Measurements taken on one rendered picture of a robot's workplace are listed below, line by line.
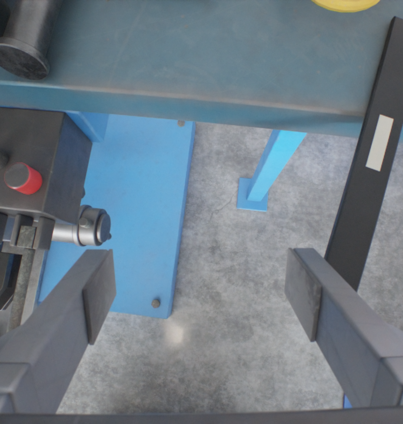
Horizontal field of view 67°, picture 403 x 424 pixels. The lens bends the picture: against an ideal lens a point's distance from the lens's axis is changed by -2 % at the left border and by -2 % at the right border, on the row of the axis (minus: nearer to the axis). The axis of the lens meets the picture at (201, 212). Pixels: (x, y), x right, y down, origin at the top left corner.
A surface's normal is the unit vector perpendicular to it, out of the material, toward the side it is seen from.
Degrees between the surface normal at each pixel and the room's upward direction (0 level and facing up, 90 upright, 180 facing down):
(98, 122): 90
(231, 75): 0
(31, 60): 89
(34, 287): 0
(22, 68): 89
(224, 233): 0
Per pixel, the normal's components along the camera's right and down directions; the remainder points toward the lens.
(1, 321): -0.03, -0.20
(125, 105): -0.11, 0.97
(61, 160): 0.99, 0.11
